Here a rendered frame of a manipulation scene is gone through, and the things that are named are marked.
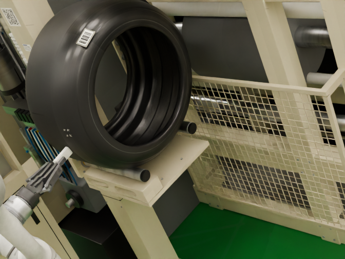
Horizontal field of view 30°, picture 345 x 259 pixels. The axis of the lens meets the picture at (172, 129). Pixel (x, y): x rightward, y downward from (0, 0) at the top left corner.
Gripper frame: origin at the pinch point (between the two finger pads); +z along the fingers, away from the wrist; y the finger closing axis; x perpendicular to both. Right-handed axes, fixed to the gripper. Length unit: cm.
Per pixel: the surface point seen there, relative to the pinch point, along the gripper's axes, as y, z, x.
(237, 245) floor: 13, 47, 119
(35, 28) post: 24.7, 31.6, -28.7
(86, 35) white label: -10.7, 27.7, -30.4
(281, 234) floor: -4, 61, 121
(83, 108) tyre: -12.2, 11.1, -14.3
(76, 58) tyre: -10.2, 20.3, -26.9
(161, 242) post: 25, 21, 88
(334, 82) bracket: -61, 70, 24
